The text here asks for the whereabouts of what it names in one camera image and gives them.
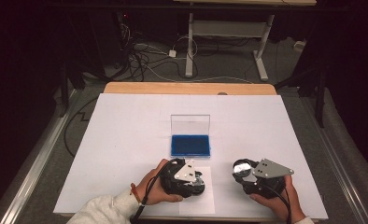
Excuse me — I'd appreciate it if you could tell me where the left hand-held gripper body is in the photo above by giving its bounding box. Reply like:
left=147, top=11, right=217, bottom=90
left=160, top=158, right=196, bottom=199

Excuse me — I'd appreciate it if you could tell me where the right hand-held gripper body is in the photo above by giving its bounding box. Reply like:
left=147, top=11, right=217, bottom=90
left=242, top=158, right=295, bottom=200

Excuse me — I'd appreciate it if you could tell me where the white paper sheet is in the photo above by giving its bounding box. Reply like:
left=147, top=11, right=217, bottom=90
left=177, top=166, right=216, bottom=216

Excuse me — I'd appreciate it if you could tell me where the person's left hand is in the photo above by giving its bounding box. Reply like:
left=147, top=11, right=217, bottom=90
left=134, top=158, right=185, bottom=206

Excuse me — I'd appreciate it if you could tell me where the person's right hand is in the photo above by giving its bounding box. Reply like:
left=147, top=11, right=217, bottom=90
left=249, top=175, right=307, bottom=224

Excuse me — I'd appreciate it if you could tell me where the blue ink pad clear lid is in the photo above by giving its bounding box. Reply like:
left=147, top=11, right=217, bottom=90
left=170, top=114, right=212, bottom=159

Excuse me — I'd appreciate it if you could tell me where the white board table cover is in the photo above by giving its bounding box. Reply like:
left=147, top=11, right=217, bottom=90
left=52, top=92, right=330, bottom=220

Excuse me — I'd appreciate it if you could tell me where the wooden table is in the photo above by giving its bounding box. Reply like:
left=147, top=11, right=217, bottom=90
left=103, top=81, right=278, bottom=96

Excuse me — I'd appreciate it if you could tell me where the black stand leg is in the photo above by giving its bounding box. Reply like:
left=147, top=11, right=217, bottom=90
left=315, top=69, right=327, bottom=129
left=58, top=59, right=70, bottom=119

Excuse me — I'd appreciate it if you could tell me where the white power strip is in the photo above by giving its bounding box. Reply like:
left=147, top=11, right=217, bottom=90
left=293, top=40, right=307, bottom=52

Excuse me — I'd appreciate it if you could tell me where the right hand-held gripper black cable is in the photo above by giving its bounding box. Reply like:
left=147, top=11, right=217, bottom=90
left=260, top=183, right=294, bottom=224

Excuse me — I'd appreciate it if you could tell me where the hand-held gripper black cable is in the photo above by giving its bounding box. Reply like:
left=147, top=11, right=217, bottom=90
left=129, top=158, right=187, bottom=224
left=260, top=183, right=294, bottom=224

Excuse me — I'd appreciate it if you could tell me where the left hand-held gripper black cable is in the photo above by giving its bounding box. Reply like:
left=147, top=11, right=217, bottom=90
left=129, top=158, right=187, bottom=224

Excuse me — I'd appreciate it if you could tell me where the red bracelet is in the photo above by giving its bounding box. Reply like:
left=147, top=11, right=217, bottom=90
left=129, top=182, right=143, bottom=205

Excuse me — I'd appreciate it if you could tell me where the metal floor rail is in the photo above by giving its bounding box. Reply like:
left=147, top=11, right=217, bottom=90
left=302, top=96, right=368, bottom=224
left=3, top=89, right=82, bottom=224

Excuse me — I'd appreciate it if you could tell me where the tangle of floor cables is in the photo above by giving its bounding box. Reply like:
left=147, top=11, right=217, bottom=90
left=118, top=22, right=202, bottom=83

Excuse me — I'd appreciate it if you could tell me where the black floor cable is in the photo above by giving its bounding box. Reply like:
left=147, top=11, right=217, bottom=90
left=63, top=96, right=100, bottom=158

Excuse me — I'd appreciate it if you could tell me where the white desk frame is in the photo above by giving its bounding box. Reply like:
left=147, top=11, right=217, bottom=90
left=172, top=0, right=318, bottom=82

